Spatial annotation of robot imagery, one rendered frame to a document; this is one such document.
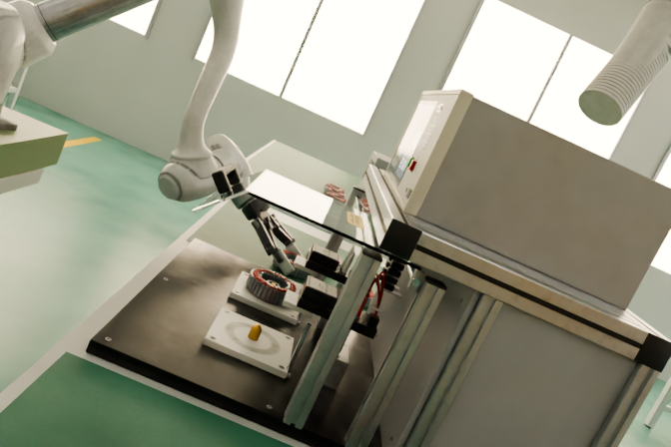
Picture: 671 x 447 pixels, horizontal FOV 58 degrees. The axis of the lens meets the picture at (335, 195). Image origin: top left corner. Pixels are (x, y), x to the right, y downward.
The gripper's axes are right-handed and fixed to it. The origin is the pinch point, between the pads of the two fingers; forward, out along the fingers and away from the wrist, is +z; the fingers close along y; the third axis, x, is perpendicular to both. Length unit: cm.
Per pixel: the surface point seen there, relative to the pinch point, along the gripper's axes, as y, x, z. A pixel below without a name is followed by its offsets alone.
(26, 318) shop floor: 35, 112, -41
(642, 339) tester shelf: -67, -60, 38
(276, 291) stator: -38.7, -7.2, 3.9
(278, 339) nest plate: -52, -8, 11
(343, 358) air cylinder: -56, -18, 20
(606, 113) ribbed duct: 68, -101, 17
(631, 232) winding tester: -56, -69, 27
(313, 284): -57, -21, 7
